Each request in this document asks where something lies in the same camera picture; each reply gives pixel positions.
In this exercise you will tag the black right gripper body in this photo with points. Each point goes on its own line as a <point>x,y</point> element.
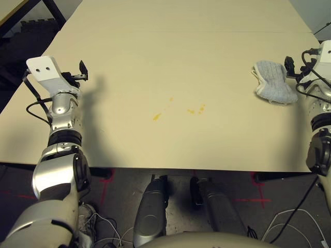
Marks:
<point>303,71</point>

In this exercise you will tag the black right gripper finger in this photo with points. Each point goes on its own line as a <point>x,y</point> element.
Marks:
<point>289,65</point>

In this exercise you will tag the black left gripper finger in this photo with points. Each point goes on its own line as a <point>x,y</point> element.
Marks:
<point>83,68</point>

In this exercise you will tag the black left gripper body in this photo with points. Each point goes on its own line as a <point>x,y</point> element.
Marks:
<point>73,78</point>

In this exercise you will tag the light blue fluffy rag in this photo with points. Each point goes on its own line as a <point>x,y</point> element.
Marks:
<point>274,80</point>

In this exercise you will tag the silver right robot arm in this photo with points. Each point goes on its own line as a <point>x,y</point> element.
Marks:
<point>319,144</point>

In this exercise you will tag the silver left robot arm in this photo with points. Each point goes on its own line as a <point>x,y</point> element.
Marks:
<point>57,175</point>

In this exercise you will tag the thin black bar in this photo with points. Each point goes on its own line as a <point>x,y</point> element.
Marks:
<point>322,28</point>

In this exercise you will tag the large yellow liquid spill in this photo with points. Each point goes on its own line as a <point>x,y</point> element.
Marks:
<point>156,117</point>

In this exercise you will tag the black table foot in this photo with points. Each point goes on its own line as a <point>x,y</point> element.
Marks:
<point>282,177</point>
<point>102,173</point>

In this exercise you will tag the small yellow spill drops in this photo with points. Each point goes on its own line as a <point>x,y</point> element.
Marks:
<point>200,112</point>

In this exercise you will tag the medium yellow liquid spill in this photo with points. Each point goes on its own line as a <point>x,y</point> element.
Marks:
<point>191,111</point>

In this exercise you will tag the red floor tape line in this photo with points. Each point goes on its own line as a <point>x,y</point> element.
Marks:
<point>23,197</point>

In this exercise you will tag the white sneaker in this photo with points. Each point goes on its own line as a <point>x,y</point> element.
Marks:
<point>86,222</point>

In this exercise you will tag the grey left robot leg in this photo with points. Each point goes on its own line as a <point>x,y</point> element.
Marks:
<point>151,206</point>

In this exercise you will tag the grey robot leg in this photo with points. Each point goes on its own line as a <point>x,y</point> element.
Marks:
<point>151,206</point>
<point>219,206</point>

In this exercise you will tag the grey right robot leg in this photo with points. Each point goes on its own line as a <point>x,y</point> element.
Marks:
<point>219,206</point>

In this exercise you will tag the beige robot torso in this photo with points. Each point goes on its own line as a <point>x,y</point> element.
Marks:
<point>207,241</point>

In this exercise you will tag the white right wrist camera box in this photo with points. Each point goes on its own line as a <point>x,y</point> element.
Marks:
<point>323,62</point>

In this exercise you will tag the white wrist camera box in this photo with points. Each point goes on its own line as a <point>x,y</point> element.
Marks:
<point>323,62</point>
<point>46,75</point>

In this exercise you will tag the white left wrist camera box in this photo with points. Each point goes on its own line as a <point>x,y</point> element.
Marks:
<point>46,75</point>

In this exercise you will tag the beige table with black frame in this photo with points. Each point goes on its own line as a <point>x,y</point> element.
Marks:
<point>15,7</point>

